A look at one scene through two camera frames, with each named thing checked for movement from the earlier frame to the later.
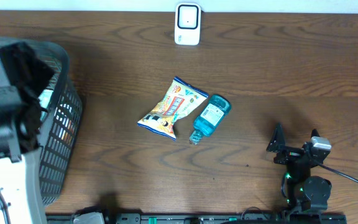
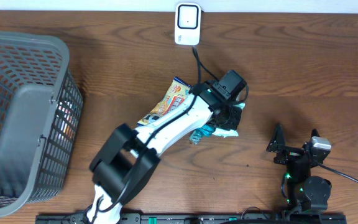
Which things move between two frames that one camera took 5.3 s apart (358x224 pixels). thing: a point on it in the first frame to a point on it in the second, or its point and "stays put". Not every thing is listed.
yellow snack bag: x=183 y=98 stays put
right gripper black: x=289 y=153 stays put
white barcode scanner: x=187 y=25 stays put
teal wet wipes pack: x=45 y=98 to x=226 y=132
